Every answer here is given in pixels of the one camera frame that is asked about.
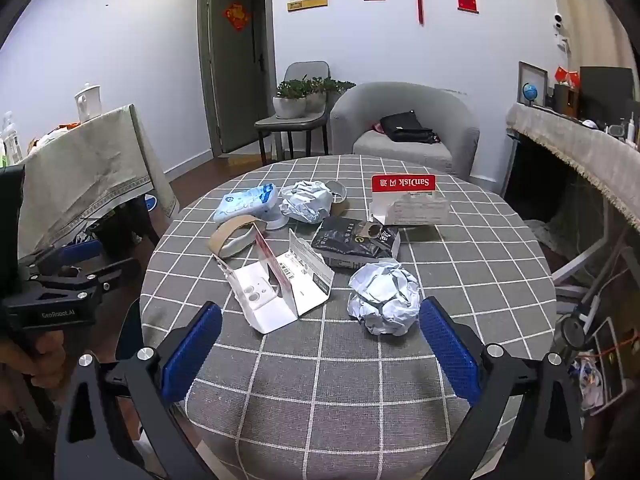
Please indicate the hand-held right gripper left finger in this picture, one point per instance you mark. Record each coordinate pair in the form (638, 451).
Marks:
(192, 350)

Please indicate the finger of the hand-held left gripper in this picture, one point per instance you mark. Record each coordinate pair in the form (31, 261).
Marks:
(100, 274)
(80, 251)

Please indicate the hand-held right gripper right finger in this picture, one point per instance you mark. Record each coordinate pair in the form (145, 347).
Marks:
(450, 355)

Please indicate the white paper ball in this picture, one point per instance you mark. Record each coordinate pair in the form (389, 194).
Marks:
(385, 300)
(306, 201)

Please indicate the white packaging box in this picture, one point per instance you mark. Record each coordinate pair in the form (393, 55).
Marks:
(280, 290)

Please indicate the blue wet wipes packet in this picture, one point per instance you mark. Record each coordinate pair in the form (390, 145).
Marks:
(245, 202)

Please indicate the person's left hand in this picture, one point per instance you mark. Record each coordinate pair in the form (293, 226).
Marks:
(42, 360)

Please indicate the beige tablecloth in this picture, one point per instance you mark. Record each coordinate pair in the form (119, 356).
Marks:
(85, 170)

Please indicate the brown cardboard tape core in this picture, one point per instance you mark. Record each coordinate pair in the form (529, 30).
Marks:
(232, 232)

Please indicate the grey checked tablecloth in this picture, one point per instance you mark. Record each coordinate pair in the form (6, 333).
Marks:
(325, 385)

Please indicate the white kettle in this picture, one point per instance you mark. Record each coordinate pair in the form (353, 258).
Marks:
(88, 102)

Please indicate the red and white card package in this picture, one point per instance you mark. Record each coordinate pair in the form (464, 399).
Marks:
(407, 205)

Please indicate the small silver tape roll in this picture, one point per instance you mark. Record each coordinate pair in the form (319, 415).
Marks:
(340, 191)

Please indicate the grey armchair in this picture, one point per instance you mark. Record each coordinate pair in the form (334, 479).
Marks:
(400, 160)

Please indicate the grey green door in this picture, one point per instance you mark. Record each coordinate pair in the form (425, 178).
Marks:
(235, 85)

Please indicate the black bag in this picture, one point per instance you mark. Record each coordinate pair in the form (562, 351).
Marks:
(407, 127)

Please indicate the cream lace trimmed cloth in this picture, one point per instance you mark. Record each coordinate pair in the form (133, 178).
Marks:
(575, 155)

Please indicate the grey chair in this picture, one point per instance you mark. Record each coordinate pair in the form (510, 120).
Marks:
(300, 122)

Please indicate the potted plant white pot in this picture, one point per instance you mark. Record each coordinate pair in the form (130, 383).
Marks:
(325, 87)
(290, 105)

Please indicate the blue desk globe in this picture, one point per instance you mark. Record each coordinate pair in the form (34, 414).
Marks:
(530, 92)

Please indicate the red door decoration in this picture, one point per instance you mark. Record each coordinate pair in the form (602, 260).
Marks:
(236, 16)

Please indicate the small red flags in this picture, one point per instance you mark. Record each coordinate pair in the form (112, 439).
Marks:
(567, 76)

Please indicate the black monitor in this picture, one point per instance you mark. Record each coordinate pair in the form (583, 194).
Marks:
(605, 92)

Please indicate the picture frame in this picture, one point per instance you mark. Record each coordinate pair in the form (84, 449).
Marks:
(540, 72)

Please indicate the white security camera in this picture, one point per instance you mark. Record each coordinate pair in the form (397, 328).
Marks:
(560, 25)

